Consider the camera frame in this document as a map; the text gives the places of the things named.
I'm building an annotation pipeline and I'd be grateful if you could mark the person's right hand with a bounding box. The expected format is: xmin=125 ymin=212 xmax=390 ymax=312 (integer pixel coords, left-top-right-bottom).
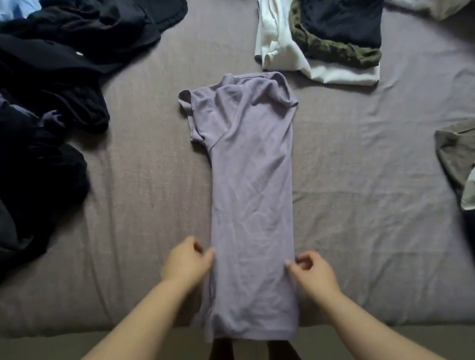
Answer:
xmin=283 ymin=246 xmax=345 ymax=313

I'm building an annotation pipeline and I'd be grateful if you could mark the person's left hand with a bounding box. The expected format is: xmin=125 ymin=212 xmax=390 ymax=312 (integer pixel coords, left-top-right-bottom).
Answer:
xmin=156 ymin=232 xmax=223 ymax=299

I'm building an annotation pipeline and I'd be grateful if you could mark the lavender t-shirt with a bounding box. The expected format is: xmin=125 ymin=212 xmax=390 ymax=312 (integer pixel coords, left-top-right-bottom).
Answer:
xmin=158 ymin=63 xmax=340 ymax=355

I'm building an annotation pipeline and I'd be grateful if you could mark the person's right forearm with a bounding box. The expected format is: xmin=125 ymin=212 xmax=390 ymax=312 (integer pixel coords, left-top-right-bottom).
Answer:
xmin=306 ymin=273 xmax=454 ymax=360

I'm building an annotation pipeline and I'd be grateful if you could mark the mauve grey bed sheet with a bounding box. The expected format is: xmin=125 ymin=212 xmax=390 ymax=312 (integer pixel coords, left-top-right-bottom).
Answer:
xmin=0 ymin=0 xmax=475 ymax=360

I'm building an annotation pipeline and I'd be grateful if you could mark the black fuzzy garment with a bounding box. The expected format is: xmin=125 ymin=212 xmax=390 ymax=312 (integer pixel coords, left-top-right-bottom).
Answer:
xmin=0 ymin=85 xmax=104 ymax=268

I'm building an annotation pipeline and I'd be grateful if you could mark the olive green folded garment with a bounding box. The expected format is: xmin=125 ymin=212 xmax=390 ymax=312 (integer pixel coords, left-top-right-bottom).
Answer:
xmin=285 ymin=0 xmax=384 ymax=81

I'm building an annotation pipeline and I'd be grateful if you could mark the white folded garment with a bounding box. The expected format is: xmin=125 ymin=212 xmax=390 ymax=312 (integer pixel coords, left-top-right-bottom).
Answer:
xmin=245 ymin=0 xmax=384 ymax=106

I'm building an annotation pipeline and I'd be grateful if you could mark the navy folded garment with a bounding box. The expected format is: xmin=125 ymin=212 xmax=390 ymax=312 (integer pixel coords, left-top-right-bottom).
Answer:
xmin=297 ymin=0 xmax=397 ymax=61

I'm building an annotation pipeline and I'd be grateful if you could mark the black jacket with button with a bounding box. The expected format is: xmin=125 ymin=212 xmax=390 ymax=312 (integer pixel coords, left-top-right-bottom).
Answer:
xmin=0 ymin=0 xmax=177 ymax=152

